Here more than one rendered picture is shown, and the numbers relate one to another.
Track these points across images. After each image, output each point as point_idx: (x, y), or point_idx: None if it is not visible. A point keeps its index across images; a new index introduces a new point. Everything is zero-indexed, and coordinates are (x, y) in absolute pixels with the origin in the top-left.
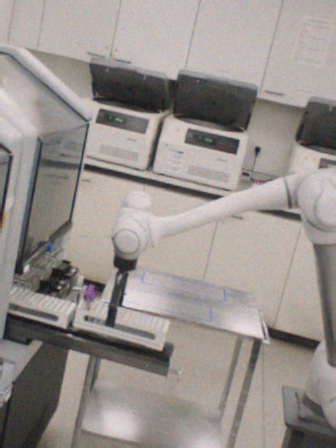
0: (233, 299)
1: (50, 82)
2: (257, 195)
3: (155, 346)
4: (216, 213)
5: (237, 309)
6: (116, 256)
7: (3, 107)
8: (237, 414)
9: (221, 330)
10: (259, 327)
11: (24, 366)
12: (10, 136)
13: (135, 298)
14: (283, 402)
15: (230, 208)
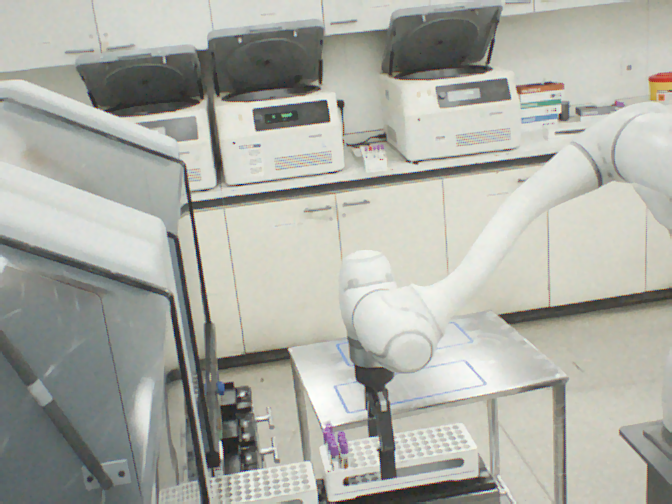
0: (477, 332)
1: (94, 121)
2: (548, 186)
3: (467, 474)
4: (508, 241)
5: (496, 346)
6: (361, 368)
7: (92, 206)
8: (560, 490)
9: (508, 391)
10: (546, 361)
11: None
12: (150, 261)
13: (364, 398)
14: (641, 456)
15: (520, 223)
